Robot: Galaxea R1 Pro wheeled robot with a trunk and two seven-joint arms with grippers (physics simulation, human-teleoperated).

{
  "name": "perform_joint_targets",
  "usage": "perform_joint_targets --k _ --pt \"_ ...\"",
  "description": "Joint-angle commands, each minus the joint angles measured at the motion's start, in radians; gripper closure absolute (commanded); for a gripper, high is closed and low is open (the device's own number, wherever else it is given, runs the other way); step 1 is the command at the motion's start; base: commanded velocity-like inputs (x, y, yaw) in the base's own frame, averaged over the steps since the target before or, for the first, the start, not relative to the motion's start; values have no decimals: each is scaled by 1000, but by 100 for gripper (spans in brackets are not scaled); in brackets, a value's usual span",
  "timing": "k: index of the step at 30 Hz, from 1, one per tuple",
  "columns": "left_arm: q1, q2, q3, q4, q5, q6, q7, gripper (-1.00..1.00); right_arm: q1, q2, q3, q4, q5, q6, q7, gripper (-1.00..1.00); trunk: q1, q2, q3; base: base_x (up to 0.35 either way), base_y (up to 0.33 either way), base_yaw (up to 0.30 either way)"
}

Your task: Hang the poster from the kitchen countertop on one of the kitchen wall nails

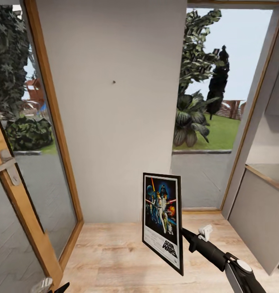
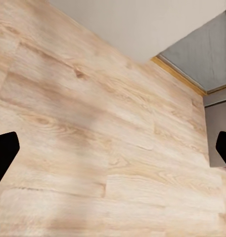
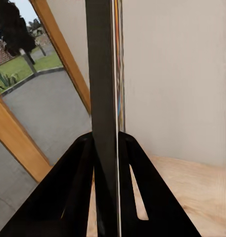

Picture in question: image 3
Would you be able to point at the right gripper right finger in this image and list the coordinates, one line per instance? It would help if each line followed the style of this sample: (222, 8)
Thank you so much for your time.
(166, 216)

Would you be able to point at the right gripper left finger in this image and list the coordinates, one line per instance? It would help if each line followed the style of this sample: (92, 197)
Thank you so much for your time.
(59, 206)

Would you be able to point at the poster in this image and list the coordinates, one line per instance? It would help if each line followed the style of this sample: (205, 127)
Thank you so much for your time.
(105, 26)

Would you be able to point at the door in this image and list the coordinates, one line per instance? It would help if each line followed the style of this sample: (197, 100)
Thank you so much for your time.
(44, 100)

